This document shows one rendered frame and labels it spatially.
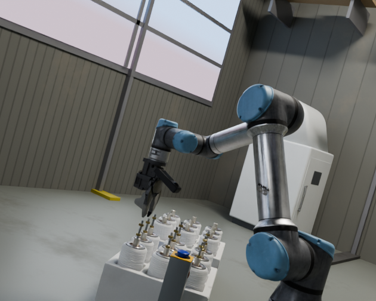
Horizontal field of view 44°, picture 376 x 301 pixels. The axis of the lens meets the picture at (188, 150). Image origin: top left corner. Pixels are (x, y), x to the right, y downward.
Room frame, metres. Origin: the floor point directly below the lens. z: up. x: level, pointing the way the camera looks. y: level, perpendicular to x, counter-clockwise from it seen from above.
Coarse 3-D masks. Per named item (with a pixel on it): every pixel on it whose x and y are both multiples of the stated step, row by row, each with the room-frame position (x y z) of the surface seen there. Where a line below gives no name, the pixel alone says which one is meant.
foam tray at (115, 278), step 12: (108, 264) 1.64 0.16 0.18; (144, 264) 1.75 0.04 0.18; (108, 276) 1.64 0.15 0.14; (120, 276) 1.63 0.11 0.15; (132, 276) 1.63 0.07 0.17; (144, 276) 1.62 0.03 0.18; (108, 288) 1.64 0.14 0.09; (120, 288) 1.63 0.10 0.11; (132, 288) 1.62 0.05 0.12; (144, 288) 1.62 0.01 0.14; (156, 288) 1.61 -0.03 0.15; (204, 288) 1.66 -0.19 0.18; (96, 300) 1.64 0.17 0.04; (108, 300) 1.63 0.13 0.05; (120, 300) 1.63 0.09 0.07; (132, 300) 1.62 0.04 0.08; (144, 300) 1.62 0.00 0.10; (156, 300) 1.61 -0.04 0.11; (192, 300) 1.60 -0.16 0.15; (204, 300) 1.59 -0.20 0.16
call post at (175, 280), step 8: (168, 264) 1.48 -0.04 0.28; (176, 264) 1.48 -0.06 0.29; (184, 264) 1.47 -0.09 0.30; (168, 272) 1.48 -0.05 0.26; (176, 272) 1.48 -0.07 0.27; (184, 272) 1.47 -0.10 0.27; (168, 280) 1.48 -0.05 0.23; (176, 280) 1.48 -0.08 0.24; (184, 280) 1.47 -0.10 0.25; (168, 288) 1.48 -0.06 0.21; (176, 288) 1.47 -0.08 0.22; (184, 288) 1.53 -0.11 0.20; (160, 296) 1.48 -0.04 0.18; (168, 296) 1.48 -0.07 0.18; (176, 296) 1.47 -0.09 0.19
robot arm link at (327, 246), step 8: (304, 232) 1.30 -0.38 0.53; (304, 240) 1.24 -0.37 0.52; (312, 240) 1.23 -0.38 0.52; (320, 240) 1.23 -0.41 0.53; (312, 248) 1.22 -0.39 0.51; (320, 248) 1.23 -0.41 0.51; (328, 248) 1.23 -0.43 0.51; (312, 256) 1.20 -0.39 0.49; (320, 256) 1.23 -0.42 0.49; (328, 256) 1.24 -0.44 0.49; (312, 264) 1.20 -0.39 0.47; (320, 264) 1.22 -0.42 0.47; (328, 264) 1.24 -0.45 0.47; (312, 272) 1.21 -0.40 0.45; (320, 272) 1.23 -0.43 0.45; (328, 272) 1.26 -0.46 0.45; (304, 280) 1.23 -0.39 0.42; (312, 280) 1.23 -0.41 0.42; (320, 280) 1.24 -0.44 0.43; (312, 288) 1.23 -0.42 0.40; (320, 288) 1.24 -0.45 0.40
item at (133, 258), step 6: (126, 246) 1.68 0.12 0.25; (120, 252) 1.70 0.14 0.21; (126, 252) 1.67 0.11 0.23; (132, 252) 1.66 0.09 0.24; (138, 252) 1.66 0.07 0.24; (144, 252) 1.68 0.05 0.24; (120, 258) 1.68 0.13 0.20; (126, 258) 1.66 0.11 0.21; (132, 258) 1.66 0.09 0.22; (138, 258) 1.67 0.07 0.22; (144, 258) 1.69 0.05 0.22; (120, 264) 1.67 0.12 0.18; (126, 264) 1.66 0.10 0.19; (132, 264) 1.66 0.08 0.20; (138, 264) 1.67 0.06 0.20; (138, 270) 1.68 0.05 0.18
